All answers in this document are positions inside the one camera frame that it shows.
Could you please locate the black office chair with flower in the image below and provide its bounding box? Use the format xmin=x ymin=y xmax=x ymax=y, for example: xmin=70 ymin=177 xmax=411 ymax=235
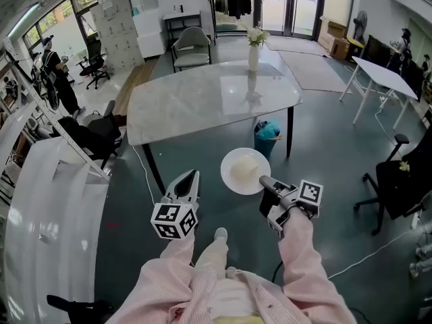
xmin=353 ymin=133 xmax=432 ymax=236

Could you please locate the yellow black bin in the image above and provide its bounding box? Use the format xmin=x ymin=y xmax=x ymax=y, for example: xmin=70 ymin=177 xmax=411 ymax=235
xmin=346 ymin=36 xmax=366 ymax=63

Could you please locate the black screen panel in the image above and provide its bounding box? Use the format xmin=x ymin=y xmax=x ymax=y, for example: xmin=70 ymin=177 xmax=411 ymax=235
xmin=365 ymin=34 xmax=393 ymax=70

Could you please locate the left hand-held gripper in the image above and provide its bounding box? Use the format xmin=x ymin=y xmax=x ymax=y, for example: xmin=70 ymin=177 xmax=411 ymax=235
xmin=150 ymin=169 xmax=201 ymax=241

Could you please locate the white metal shelf rack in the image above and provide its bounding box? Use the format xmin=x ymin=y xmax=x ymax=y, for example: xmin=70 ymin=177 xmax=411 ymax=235
xmin=0 ymin=37 xmax=113 ymax=324

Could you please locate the beige floor rug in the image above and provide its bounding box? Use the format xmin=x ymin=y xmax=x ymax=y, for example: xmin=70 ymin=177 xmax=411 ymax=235
xmin=264 ymin=36 xmax=354 ymax=95

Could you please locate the white locker cabinet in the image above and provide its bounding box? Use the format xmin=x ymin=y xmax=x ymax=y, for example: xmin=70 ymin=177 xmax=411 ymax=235
xmin=89 ymin=0 xmax=145 ymax=75

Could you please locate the white floor cable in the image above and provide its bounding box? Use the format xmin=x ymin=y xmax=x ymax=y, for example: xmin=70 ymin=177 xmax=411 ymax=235
xmin=326 ymin=227 xmax=416 ymax=280
xmin=130 ymin=144 xmax=160 ymax=206

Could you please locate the grey marble table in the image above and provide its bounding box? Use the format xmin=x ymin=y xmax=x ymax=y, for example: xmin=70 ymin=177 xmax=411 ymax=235
xmin=126 ymin=59 xmax=303 ymax=196

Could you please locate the black mesh office chair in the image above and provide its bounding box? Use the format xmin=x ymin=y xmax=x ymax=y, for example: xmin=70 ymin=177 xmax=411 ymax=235
xmin=76 ymin=38 xmax=111 ymax=90

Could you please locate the brown cardboard box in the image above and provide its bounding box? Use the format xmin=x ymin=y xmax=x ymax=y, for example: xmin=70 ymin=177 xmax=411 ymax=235
xmin=318 ymin=16 xmax=352 ymax=61

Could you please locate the white round plate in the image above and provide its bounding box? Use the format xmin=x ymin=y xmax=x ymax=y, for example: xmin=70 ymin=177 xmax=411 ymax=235
xmin=220 ymin=147 xmax=272 ymax=196

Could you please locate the person's right forearm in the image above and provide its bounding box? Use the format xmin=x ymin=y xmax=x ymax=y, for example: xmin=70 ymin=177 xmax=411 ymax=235
xmin=277 ymin=210 xmax=357 ymax=324

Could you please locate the white low cabinet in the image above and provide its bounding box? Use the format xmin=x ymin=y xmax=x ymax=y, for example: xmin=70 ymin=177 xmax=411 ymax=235
xmin=132 ymin=11 xmax=167 ymax=59

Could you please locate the white flower bunch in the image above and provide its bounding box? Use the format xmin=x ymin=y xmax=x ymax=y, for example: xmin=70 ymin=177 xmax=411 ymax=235
xmin=246 ymin=26 xmax=269 ymax=49

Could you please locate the black frame side desk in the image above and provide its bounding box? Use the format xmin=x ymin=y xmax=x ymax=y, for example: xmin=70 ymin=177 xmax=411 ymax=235
xmin=163 ymin=10 xmax=204 ymax=49

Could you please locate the teal waste bin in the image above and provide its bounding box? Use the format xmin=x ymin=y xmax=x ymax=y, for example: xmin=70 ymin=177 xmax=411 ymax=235
xmin=253 ymin=119 xmax=283 ymax=159

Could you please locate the pale white food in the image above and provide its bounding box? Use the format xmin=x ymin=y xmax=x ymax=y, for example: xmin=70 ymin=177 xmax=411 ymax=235
xmin=229 ymin=154 xmax=259 ymax=184

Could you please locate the person's pink jacket torso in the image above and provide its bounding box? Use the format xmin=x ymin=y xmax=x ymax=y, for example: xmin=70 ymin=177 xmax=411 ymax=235
xmin=175 ymin=267 xmax=304 ymax=324

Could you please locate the person's white trouser leg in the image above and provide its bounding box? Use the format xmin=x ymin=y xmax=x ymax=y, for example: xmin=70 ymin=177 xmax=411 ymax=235
xmin=194 ymin=236 xmax=231 ymax=280

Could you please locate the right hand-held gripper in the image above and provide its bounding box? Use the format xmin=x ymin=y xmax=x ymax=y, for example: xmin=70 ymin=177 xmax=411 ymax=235
xmin=259 ymin=175 xmax=324 ymax=240

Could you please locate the person's left forearm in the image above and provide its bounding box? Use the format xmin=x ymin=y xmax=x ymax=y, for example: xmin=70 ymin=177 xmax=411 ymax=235
xmin=114 ymin=230 xmax=217 ymax=324

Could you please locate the white folding table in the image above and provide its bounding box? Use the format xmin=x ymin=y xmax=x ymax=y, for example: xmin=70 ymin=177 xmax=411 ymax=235
xmin=339 ymin=56 xmax=420 ymax=130

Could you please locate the black padded chair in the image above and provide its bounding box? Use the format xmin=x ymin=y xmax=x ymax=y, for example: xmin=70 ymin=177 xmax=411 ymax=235
xmin=56 ymin=99 xmax=123 ymax=170

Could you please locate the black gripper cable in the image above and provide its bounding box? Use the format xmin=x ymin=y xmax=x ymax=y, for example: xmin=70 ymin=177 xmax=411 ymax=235
xmin=271 ymin=261 xmax=285 ymax=285

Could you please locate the white tall vase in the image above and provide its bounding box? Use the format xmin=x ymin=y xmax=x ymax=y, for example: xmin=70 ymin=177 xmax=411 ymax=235
xmin=248 ymin=44 xmax=260 ymax=72

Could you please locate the black standing fan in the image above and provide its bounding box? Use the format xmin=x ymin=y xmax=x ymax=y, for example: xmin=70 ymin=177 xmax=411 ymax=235
xmin=352 ymin=10 xmax=369 ymax=46

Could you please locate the grey-green armchair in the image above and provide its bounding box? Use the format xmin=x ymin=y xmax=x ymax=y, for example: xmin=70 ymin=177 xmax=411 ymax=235
xmin=171 ymin=26 xmax=213 ymax=74

